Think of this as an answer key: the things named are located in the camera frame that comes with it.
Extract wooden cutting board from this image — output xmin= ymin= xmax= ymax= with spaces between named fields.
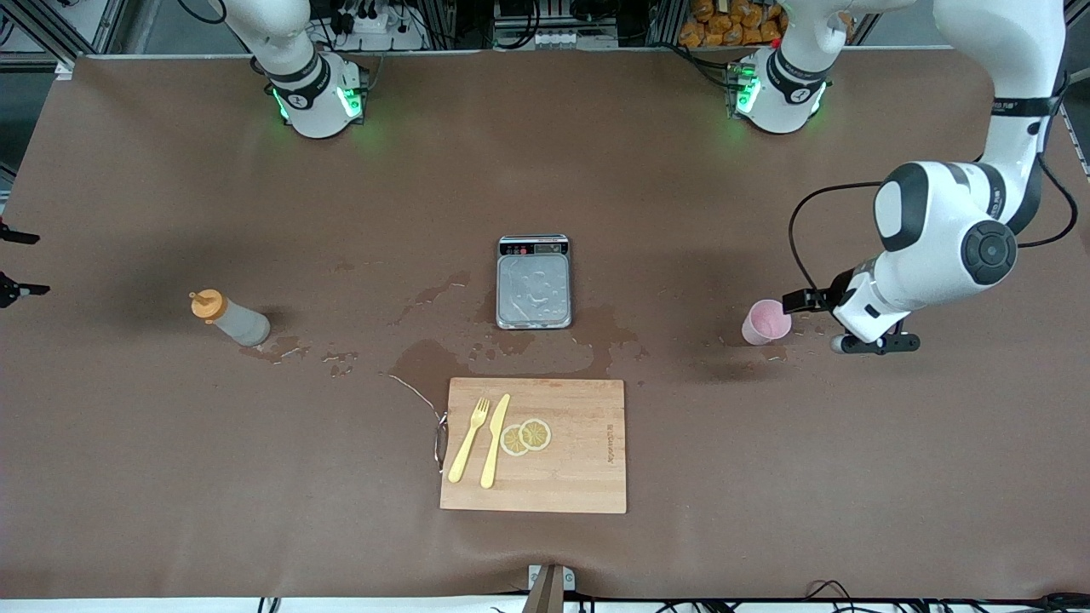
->
xmin=439 ymin=377 xmax=628 ymax=514

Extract grey metal bracket plate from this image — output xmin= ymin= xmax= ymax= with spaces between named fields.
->
xmin=527 ymin=564 xmax=577 ymax=593

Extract black floor cables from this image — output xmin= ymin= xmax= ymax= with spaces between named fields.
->
xmin=805 ymin=581 xmax=1090 ymax=613

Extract translucent sauce bottle orange cap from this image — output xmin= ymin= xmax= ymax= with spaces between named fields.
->
xmin=190 ymin=289 xmax=272 ymax=347

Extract silver digital kitchen scale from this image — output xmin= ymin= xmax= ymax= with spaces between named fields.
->
xmin=496 ymin=235 xmax=572 ymax=330

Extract aluminium profile frame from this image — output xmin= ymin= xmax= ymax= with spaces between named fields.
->
xmin=17 ymin=0 xmax=130 ymax=79

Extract white power strip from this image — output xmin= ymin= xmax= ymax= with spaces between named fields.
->
xmin=336 ymin=7 xmax=427 ymax=52

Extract thin grey cord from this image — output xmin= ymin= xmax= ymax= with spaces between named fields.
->
xmin=389 ymin=373 xmax=445 ymax=418

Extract yellow plastic knife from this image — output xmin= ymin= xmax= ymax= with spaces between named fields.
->
xmin=479 ymin=393 xmax=512 ymax=490

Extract yellow plastic fork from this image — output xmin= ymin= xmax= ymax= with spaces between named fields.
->
xmin=448 ymin=397 xmax=492 ymax=484

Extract brown wooden strut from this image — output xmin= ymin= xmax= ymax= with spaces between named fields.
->
xmin=521 ymin=564 xmax=565 ymax=613

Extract orange snack bag pile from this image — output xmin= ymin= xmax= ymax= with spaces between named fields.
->
xmin=680 ymin=0 xmax=789 ymax=48

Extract pink plastic cup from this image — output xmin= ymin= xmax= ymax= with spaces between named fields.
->
xmin=741 ymin=299 xmax=794 ymax=347

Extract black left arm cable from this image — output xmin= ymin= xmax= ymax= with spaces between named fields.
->
xmin=788 ymin=68 xmax=1080 ymax=295

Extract brown table cover mat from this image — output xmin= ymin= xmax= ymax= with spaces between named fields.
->
xmin=0 ymin=47 xmax=1090 ymax=601

